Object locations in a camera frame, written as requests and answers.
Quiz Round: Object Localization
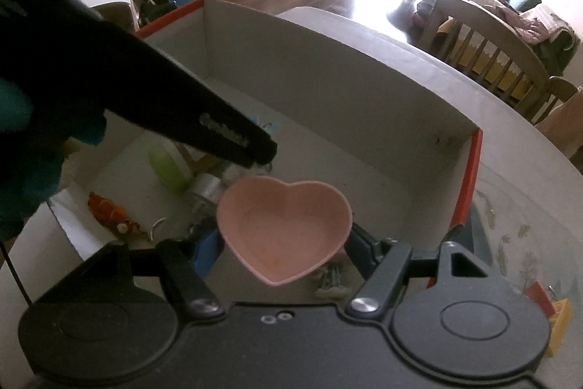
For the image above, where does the pink heart bowl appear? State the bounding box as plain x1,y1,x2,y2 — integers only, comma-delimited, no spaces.
216,176,353,286

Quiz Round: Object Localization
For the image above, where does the metal key ring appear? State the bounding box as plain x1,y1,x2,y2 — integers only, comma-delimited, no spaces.
148,218,171,241

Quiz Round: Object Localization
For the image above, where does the black cable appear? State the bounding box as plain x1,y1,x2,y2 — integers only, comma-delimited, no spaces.
0,241,32,308

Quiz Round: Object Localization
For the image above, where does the orange red toy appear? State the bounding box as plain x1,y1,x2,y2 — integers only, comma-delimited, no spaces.
88,191,142,235

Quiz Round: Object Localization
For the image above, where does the grey wooden dining chair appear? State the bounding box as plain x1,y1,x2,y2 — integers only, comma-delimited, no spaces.
421,0,553,118

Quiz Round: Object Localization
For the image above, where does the person's left hand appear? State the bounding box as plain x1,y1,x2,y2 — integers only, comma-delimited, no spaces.
0,78,106,240

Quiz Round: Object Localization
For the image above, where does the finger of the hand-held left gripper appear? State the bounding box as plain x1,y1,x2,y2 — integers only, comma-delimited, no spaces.
105,34,278,168

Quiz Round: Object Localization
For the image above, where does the green cap bottle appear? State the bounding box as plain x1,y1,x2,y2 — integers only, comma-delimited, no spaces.
148,140,194,194

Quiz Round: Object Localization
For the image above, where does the yellow box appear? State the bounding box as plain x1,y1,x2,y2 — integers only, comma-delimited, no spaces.
544,298,574,358

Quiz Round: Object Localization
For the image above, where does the pink cloth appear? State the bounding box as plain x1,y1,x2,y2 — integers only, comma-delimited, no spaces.
535,88,583,171

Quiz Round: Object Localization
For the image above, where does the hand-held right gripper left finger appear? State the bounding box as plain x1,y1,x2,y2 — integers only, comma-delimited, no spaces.
82,229,227,320

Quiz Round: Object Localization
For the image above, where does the red cardboard box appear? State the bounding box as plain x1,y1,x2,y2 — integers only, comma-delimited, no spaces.
48,0,484,280

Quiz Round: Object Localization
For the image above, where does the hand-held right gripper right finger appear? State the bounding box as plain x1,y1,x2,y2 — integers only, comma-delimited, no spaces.
345,224,496,320

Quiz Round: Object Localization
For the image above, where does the printed clear table mat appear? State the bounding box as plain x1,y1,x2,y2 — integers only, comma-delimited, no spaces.
455,175,583,372

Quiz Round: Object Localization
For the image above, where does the red small box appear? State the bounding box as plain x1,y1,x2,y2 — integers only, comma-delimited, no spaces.
526,280,557,317

